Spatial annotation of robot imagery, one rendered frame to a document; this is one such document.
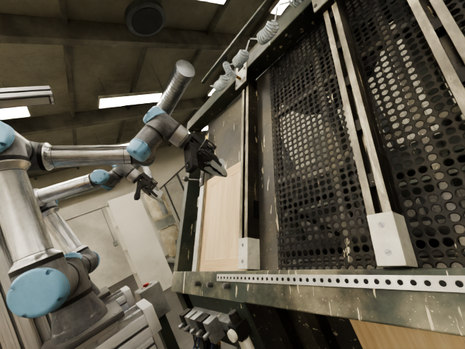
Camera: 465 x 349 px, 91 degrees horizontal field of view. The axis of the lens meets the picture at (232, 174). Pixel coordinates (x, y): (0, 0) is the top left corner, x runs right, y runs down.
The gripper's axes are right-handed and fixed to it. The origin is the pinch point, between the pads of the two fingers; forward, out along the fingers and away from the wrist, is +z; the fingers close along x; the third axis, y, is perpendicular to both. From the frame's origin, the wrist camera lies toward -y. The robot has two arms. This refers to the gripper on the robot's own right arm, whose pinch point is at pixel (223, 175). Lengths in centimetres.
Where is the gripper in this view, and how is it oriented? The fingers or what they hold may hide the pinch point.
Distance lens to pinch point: 89.0
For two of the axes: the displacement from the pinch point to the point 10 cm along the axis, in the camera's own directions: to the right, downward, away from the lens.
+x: -6.3, 5.2, 5.8
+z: 7.5, 5.9, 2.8
